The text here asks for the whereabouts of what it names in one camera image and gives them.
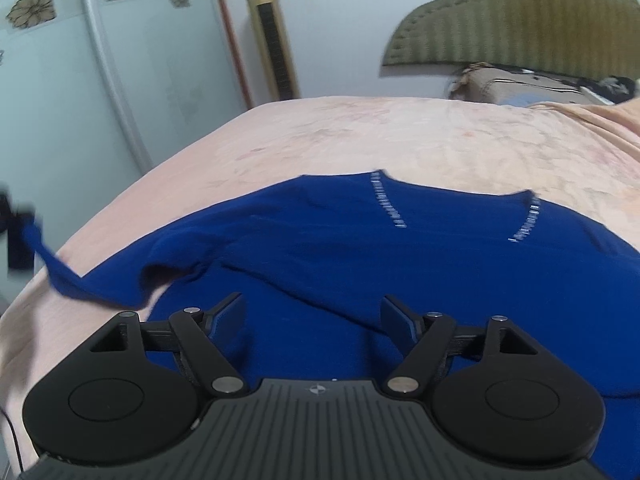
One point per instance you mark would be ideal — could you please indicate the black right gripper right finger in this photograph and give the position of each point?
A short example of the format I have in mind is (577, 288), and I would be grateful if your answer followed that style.
(423, 341)

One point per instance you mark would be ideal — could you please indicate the patterned beige pillow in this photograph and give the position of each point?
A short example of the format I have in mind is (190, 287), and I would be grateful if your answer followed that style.
(521, 87)

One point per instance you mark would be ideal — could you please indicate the blue beaded sweater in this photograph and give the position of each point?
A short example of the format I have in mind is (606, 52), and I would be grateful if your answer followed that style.
(314, 256)

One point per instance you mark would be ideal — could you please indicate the pink floral bed sheet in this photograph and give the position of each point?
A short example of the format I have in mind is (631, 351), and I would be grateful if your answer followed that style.
(458, 145)

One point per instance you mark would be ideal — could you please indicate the gold tower fan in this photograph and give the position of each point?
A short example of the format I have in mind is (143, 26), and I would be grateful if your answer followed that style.
(272, 42)

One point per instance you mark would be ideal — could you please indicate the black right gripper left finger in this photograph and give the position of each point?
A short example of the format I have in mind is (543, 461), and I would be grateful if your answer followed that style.
(200, 335)

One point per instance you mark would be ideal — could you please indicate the green quilted headboard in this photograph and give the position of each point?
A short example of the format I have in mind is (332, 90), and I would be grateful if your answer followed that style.
(579, 38)

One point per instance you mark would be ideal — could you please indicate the orange blanket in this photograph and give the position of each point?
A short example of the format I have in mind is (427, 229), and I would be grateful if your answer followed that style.
(617, 124)

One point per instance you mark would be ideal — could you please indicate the white floral wardrobe door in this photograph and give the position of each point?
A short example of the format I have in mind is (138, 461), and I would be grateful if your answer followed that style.
(96, 93)

